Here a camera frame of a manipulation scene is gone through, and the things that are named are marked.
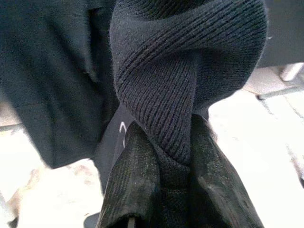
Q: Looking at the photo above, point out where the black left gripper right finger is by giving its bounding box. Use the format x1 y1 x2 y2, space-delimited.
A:
189 113 265 228

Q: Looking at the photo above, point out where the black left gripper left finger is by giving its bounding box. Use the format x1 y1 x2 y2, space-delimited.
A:
96 120 163 228

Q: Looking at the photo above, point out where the dark navy knit garment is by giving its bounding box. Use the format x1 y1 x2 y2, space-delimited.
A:
108 0 269 228

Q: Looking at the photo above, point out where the black sweater small logo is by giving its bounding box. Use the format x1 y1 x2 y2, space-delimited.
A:
0 0 119 170

